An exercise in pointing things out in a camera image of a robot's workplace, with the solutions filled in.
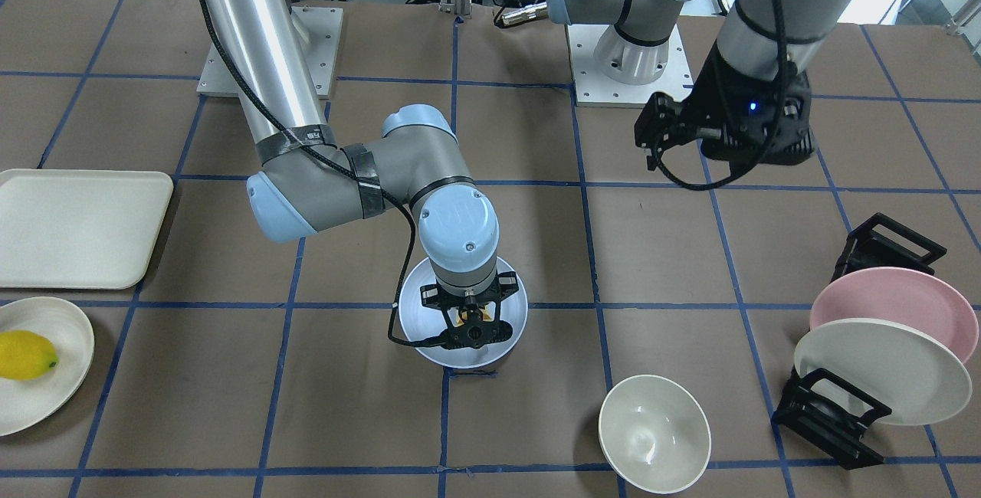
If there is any beige ceramic bowl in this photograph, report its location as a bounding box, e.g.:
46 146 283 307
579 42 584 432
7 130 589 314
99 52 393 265
598 375 714 495

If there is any cream plate in rack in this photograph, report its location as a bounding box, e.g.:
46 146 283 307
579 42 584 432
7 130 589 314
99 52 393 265
794 319 972 426

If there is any yellow lemon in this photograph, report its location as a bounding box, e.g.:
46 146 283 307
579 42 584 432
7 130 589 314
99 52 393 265
1 329 60 382

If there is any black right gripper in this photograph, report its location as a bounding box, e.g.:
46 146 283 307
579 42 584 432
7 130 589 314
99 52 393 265
419 271 519 350

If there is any cream rectangular tray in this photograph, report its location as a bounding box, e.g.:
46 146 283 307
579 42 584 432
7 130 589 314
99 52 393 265
1 169 174 290

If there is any black dish rack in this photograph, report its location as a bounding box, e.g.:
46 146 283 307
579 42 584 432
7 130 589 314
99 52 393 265
771 212 947 470

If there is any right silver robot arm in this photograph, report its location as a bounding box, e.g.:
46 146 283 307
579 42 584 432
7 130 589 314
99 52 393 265
198 0 527 350

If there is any pink plate in rack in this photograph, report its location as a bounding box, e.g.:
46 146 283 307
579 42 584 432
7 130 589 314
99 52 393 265
809 267 979 363

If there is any cream round plate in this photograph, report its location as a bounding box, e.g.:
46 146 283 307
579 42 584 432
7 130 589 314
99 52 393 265
1 297 95 436

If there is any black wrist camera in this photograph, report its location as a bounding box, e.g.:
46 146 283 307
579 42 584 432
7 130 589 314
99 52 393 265
633 92 700 171

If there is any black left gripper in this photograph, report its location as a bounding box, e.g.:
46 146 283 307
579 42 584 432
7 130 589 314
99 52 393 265
686 45 814 167

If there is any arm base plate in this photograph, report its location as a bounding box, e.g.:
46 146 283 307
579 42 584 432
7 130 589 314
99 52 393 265
566 25 694 108
220 6 343 100

